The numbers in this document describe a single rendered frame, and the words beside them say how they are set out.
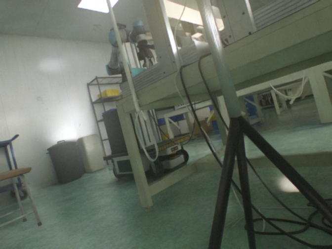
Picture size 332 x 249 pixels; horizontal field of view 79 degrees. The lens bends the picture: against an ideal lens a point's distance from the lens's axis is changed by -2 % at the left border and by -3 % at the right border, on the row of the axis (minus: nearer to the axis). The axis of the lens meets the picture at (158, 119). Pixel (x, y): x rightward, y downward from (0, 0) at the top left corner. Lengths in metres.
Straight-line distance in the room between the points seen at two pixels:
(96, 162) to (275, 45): 3.73
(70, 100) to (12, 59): 1.21
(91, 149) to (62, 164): 0.61
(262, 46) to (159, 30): 0.52
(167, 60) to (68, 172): 3.05
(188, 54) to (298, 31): 0.45
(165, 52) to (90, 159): 3.26
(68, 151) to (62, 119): 0.86
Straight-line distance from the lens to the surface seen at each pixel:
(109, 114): 2.60
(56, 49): 4.88
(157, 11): 1.15
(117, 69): 2.27
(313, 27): 0.80
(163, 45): 1.10
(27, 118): 4.27
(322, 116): 3.33
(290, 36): 0.80
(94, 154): 4.13
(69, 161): 3.79
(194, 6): 1.41
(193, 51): 1.01
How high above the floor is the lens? 0.52
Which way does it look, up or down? 2 degrees up
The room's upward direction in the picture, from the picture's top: 15 degrees counter-clockwise
